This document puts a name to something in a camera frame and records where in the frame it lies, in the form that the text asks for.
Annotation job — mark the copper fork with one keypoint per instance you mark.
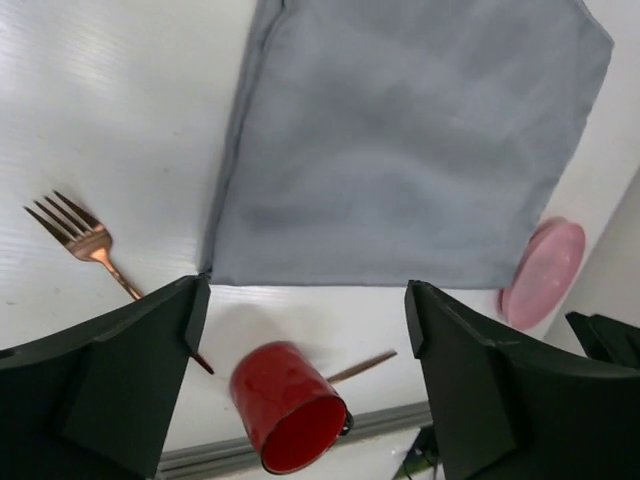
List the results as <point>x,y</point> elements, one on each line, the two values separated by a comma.
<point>87,239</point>

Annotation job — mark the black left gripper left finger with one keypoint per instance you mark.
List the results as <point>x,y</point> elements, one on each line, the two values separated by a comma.
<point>96,400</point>

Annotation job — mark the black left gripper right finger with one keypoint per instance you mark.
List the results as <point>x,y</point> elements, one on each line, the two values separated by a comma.
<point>507,406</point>

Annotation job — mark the copper knife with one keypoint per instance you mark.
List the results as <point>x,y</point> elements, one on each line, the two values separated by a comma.
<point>361,367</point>

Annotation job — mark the pink plate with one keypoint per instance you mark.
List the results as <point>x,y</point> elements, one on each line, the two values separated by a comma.
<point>547,269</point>

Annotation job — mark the red enamel mug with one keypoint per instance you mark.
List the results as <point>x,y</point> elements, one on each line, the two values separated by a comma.
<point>276,390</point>

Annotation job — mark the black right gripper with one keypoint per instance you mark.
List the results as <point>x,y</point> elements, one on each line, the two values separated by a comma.
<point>605,339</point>

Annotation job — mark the grey cloth placemat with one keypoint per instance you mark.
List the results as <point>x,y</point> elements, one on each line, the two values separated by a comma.
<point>372,143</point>

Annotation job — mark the aluminium table edge rail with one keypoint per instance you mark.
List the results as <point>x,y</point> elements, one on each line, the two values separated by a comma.
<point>236,455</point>

